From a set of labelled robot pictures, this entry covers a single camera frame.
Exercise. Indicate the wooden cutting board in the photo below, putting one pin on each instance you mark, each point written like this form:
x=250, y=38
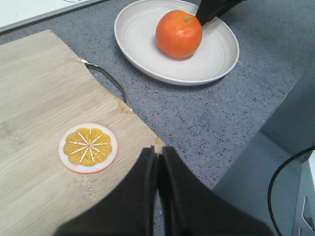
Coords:
x=45, y=90

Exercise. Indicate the white frame structure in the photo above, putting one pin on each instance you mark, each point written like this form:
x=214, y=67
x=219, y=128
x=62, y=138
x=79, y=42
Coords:
x=304, y=219

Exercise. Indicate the white rectangular bear tray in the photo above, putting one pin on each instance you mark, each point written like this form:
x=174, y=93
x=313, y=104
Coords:
x=15, y=13

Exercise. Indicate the whole orange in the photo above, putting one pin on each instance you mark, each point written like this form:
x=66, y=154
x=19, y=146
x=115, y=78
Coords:
x=179, y=34

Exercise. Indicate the metal cutting board handle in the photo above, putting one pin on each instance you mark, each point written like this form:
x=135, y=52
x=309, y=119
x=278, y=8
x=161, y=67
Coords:
x=112, y=80

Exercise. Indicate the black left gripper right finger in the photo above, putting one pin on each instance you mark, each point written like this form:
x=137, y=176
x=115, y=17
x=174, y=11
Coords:
x=192, y=209

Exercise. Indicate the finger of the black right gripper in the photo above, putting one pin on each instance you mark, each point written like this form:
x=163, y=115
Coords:
x=209, y=9

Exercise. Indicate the orange slice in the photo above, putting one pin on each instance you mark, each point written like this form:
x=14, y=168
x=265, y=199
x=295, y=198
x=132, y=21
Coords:
x=88, y=148

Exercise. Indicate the beige round plate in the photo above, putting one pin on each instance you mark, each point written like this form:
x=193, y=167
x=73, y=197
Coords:
x=135, y=33

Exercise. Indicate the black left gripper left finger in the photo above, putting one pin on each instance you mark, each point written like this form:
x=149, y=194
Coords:
x=128, y=210

